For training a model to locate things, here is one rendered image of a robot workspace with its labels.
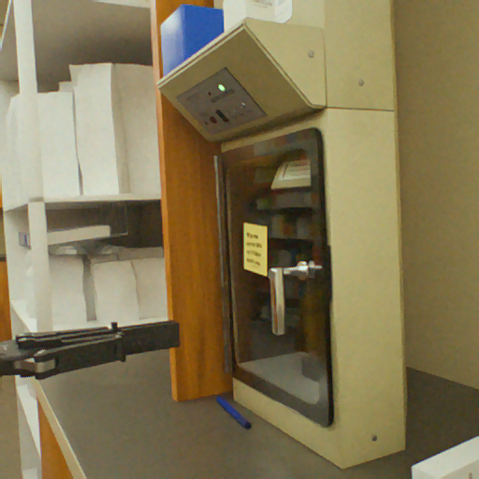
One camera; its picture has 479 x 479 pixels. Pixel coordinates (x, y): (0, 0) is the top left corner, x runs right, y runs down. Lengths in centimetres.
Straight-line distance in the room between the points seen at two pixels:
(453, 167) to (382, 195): 40
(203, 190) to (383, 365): 46
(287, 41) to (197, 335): 57
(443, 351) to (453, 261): 19
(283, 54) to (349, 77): 10
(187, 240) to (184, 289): 9
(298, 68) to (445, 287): 62
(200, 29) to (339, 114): 28
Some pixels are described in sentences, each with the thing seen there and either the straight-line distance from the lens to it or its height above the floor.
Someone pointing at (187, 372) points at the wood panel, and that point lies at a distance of 104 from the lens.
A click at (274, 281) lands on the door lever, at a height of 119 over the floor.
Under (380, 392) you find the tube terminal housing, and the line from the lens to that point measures 79.
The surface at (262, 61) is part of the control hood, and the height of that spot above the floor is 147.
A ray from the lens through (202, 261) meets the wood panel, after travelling 102.
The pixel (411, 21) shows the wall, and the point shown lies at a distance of 126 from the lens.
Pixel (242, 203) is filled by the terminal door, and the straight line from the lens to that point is 89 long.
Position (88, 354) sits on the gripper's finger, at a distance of 60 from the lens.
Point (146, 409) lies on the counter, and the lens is 103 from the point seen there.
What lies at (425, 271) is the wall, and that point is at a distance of 120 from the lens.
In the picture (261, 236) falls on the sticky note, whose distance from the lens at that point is 84.
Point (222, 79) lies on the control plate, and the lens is 79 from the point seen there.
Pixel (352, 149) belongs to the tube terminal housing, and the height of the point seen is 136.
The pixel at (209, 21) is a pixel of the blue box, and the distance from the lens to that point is 90.
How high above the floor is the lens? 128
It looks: 3 degrees down
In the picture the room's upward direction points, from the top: 3 degrees counter-clockwise
